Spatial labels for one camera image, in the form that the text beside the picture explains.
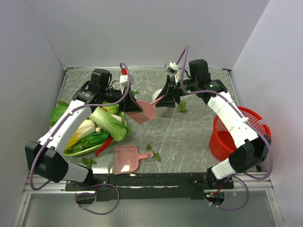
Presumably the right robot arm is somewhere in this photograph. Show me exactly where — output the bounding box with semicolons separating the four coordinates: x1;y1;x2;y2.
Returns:
156;59;273;188

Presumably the green lettuce leaf toy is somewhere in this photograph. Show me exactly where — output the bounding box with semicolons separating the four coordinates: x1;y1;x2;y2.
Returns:
50;101;69;127

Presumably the white radish toy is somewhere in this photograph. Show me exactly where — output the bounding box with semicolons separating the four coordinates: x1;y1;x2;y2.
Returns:
111;114;123;122

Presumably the green paper scrap by dustpan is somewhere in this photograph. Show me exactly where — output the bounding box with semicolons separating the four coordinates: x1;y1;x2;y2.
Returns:
153;152;161;162

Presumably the napa cabbage toy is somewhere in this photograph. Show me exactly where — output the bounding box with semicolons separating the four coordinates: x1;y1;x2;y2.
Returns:
89;107;131;141

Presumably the pink dustpan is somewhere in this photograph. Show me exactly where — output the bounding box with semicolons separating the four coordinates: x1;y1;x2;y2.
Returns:
115;145;153;175

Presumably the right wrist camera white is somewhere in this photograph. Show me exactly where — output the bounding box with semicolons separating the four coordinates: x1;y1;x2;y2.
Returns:
164;62;178;75

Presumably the green paper scrap small centre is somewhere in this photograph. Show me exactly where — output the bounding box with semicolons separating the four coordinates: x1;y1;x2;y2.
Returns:
146;144;152;150

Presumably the white paper roll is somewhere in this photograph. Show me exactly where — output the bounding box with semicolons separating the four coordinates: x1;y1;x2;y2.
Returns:
155;89;176;116

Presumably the green paper scrap near roll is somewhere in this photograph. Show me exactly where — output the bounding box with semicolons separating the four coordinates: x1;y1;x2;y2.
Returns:
178;100;187;113

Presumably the red chili pepper toy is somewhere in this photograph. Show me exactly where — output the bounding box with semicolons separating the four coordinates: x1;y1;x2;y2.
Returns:
95;136;113;157

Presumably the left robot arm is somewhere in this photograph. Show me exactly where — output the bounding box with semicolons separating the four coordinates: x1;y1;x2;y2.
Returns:
25;63;135;190

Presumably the yellow corn husk toy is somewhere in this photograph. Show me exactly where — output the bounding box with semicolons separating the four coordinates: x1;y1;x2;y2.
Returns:
65;119;96;150

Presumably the pink hand brush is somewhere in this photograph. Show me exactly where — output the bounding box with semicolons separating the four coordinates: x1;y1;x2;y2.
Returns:
126;96;164;125

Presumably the green paper scrap front left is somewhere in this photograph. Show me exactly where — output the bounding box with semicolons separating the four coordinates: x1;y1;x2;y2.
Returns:
81;158;97;169

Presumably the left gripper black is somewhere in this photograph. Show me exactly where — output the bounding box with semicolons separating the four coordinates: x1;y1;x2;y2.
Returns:
101;85;143;113

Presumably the red mesh basket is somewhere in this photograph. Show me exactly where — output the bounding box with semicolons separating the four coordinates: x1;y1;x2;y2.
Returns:
209;106;271;161

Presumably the aluminium rail frame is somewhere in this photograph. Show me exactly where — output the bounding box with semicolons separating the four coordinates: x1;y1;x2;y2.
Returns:
23;174;273;194

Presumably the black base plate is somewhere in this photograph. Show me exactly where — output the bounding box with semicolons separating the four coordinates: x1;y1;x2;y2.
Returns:
65;172;234;201

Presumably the green vegetable tray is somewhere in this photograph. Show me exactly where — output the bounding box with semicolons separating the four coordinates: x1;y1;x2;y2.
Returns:
63;115;127;157

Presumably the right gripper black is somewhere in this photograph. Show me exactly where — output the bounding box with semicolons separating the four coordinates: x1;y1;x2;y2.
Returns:
155;75;198;108

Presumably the round green cabbage toy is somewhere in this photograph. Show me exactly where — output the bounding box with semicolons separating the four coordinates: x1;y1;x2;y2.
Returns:
101;105;119;115

